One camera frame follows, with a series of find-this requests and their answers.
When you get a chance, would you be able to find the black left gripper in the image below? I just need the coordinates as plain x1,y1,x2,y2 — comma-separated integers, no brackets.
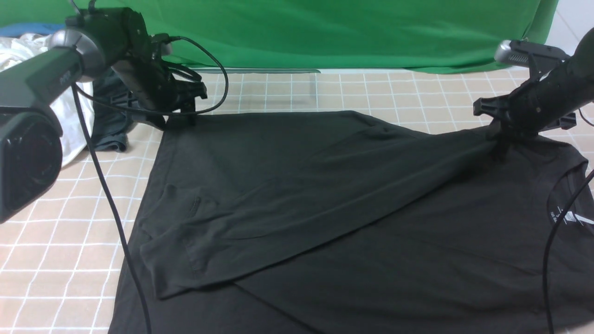
112,33,207,131

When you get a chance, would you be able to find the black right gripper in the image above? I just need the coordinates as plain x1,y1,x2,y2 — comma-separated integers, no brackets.
473,70,578,159

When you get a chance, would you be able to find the dark gray long-sleeved shirt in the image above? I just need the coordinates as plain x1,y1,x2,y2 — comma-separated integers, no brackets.
129,111,588,334

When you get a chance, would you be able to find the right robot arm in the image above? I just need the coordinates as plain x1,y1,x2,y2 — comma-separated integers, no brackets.
473,31,594,158

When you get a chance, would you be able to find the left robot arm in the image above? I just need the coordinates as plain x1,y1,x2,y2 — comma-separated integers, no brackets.
1,2,207,222

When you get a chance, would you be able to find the white shirt in pile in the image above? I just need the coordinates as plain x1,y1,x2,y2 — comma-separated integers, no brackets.
0,33,93,167

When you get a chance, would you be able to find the dark gray garment in pile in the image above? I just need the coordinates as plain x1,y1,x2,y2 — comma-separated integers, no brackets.
91,69,134,153

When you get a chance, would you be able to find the green backdrop cloth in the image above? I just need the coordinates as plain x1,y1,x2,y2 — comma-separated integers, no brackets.
0,0,560,75

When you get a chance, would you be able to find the blue garment in pile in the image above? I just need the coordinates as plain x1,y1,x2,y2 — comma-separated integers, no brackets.
0,22,65,38

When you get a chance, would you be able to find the right black cable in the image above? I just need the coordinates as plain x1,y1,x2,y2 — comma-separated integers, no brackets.
542,109,594,334

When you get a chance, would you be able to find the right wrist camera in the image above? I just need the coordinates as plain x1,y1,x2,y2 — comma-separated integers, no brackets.
494,40,570,71

